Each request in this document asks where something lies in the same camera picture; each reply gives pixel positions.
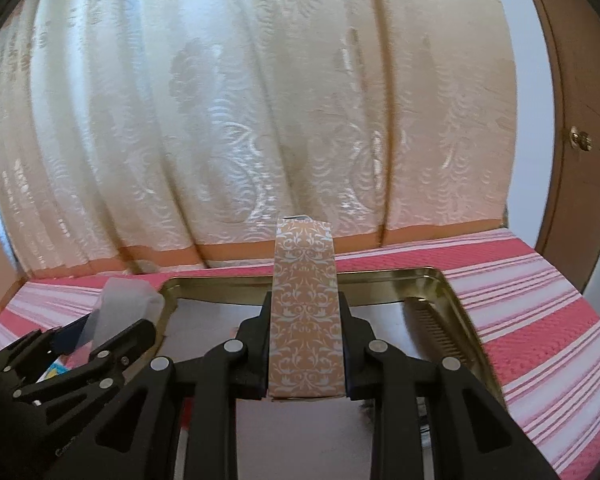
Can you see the translucent white plastic container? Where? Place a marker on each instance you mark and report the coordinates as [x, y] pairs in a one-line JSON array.
[[120, 305]]

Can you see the cream floral curtain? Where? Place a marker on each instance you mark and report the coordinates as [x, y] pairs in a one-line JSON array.
[[230, 110]]

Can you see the orange patterned box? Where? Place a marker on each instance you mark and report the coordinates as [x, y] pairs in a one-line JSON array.
[[305, 310]]

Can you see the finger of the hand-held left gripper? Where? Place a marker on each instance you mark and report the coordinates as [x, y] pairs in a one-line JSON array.
[[70, 335], [130, 340]]

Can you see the pink striped cloth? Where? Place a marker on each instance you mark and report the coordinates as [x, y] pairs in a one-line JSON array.
[[530, 335]]

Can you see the brass door knob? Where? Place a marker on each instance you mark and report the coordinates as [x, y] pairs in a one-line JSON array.
[[580, 139]]

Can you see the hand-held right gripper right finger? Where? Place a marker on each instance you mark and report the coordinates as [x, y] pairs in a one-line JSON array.
[[357, 360]]

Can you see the white paper liner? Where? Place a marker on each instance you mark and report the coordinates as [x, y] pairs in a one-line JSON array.
[[300, 440]]

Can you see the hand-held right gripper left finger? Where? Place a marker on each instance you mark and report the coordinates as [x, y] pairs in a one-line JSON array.
[[255, 355]]

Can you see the brown wooden door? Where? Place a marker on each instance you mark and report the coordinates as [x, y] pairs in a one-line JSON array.
[[580, 85]]

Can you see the teal toy box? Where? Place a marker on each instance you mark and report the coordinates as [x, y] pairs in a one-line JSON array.
[[57, 370]]

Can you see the gold metal tin box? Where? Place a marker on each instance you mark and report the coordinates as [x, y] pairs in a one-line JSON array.
[[390, 285]]

